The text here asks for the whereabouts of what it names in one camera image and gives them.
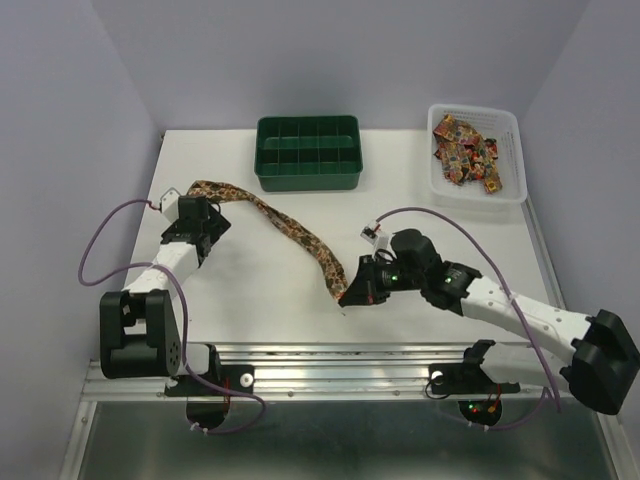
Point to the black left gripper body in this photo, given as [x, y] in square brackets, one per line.
[215, 226]

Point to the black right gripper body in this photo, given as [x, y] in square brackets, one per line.
[380, 279]

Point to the paisley flamingo patterned tie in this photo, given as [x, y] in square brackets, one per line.
[335, 278]

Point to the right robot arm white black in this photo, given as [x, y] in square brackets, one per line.
[592, 357]

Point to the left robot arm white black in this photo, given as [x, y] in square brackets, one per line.
[139, 333]

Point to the colourful patterned tie in basket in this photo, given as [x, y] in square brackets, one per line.
[465, 155]

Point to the green divided plastic tray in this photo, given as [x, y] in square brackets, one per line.
[308, 153]

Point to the white perforated plastic basket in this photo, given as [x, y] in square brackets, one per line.
[491, 123]

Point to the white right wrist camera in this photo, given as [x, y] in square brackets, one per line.
[376, 236]

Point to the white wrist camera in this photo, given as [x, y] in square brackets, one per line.
[376, 236]
[168, 204]

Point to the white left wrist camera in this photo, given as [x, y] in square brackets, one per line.
[168, 204]

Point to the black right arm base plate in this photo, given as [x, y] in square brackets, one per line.
[466, 380]

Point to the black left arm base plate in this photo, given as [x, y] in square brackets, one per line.
[236, 377]

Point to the aluminium mounting rail frame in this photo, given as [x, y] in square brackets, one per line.
[356, 401]

